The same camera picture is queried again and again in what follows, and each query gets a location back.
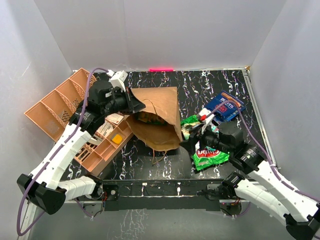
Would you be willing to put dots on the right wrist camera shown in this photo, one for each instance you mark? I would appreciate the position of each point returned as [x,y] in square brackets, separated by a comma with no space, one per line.
[205,116]

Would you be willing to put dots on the yellow sticky note pad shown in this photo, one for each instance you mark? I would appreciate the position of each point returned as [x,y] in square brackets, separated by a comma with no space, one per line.
[117,139]

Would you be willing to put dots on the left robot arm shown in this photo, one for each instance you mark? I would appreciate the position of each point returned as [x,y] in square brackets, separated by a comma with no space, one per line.
[43,186]

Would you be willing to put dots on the blue white snack packet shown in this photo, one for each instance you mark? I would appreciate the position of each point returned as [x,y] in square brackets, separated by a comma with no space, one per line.
[226,117]

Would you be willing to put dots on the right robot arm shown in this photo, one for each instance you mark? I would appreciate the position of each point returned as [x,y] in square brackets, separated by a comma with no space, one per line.
[300,214]

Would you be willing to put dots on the red green snack bag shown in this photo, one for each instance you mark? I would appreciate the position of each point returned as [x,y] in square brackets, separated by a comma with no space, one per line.
[207,157]

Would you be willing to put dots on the brown paper bag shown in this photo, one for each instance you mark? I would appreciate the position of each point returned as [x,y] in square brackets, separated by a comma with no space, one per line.
[158,125]

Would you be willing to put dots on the green yellow chips bag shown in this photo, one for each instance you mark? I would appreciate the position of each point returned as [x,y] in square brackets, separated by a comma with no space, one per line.
[192,124]

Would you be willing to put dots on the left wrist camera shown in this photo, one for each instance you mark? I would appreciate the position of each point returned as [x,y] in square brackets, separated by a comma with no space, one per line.
[117,79]

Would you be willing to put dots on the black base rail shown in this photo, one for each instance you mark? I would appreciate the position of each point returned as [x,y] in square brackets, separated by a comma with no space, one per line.
[173,194]

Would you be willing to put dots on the orange desk organizer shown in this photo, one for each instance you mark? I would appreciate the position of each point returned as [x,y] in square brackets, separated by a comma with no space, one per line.
[52,113]

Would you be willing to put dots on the dark blue snack bag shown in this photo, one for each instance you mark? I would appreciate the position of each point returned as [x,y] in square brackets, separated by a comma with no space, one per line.
[230,107]

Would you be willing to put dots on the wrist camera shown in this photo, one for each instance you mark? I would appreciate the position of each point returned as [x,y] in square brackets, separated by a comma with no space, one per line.
[117,79]
[205,116]

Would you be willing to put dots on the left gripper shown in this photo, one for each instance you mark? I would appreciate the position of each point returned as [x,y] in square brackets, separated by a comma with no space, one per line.
[135,105]

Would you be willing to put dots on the card packs in organizer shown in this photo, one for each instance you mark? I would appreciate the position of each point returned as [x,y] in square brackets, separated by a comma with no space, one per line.
[110,123]

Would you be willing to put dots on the green mango candy bag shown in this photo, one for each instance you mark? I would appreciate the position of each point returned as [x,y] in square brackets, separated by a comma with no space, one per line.
[150,118]

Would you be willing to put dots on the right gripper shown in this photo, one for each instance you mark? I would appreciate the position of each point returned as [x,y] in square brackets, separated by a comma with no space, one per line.
[190,144]

